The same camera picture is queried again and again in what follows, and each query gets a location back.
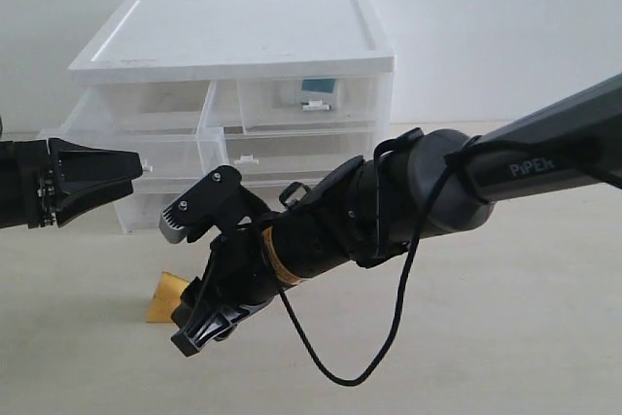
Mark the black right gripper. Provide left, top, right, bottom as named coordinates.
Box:
left=170, top=232, right=282, bottom=357

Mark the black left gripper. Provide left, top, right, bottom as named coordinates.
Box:
left=26, top=138, right=141, bottom=228

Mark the yellow cheese wedge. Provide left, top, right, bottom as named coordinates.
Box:
left=145, top=271, right=190, bottom=324

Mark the white pill bottle blue label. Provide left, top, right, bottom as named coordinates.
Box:
left=294, top=78, right=340, bottom=112

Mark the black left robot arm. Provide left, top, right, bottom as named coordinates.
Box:
left=1, top=138, right=144, bottom=228

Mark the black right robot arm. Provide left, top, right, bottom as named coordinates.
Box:
left=159, top=77, right=621, bottom=356

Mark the white plastic drawer cabinet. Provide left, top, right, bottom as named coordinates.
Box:
left=67, top=0, right=397, bottom=235

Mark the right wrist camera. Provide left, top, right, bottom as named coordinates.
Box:
left=158, top=165, right=270, bottom=244

